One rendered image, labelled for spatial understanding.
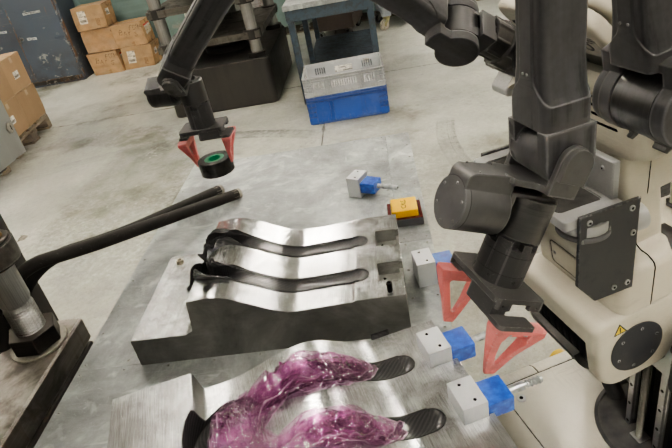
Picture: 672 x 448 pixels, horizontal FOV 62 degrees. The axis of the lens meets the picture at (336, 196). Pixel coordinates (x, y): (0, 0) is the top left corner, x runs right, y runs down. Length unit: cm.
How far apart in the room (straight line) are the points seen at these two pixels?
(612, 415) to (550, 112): 113
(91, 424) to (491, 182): 78
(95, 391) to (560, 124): 89
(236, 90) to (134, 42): 282
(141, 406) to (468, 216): 55
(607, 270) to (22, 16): 744
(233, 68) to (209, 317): 397
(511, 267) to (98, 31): 723
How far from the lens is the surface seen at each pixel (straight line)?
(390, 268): 103
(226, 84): 492
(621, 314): 104
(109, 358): 118
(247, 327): 101
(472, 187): 57
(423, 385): 85
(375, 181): 140
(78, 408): 112
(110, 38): 761
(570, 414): 157
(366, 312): 97
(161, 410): 86
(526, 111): 59
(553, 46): 56
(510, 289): 65
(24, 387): 126
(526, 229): 62
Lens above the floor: 149
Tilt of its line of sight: 28 degrees down
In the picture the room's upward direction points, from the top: 12 degrees counter-clockwise
